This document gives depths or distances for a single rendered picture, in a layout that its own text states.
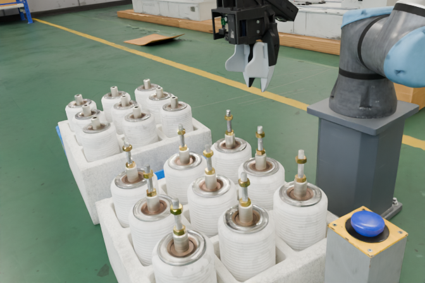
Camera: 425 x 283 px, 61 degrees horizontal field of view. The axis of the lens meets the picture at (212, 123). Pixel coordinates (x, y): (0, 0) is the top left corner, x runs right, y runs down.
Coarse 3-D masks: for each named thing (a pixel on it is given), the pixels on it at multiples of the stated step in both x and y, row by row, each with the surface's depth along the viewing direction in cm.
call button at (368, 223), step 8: (352, 216) 48; (360, 216) 47; (368, 216) 47; (376, 216) 47; (352, 224) 47; (360, 224) 46; (368, 224) 46; (376, 224) 46; (384, 224) 46; (360, 232) 46; (368, 232) 45; (376, 232) 45
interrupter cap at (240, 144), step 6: (222, 138) 88; (240, 138) 87; (216, 144) 85; (222, 144) 85; (240, 144) 84; (246, 144) 84; (222, 150) 82; (228, 150) 82; (234, 150) 82; (240, 150) 82
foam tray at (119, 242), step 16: (160, 192) 82; (96, 208) 81; (112, 208) 80; (112, 224) 73; (112, 240) 69; (128, 240) 69; (112, 256) 78; (128, 256) 65; (288, 256) 62; (304, 256) 61; (320, 256) 62; (128, 272) 61; (144, 272) 61; (224, 272) 60; (272, 272) 59; (288, 272) 59; (304, 272) 61; (320, 272) 63
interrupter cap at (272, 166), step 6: (246, 162) 77; (252, 162) 77; (270, 162) 76; (276, 162) 76; (246, 168) 75; (252, 168) 75; (270, 168) 74; (276, 168) 74; (252, 174) 72; (258, 174) 72; (264, 174) 72; (270, 174) 72
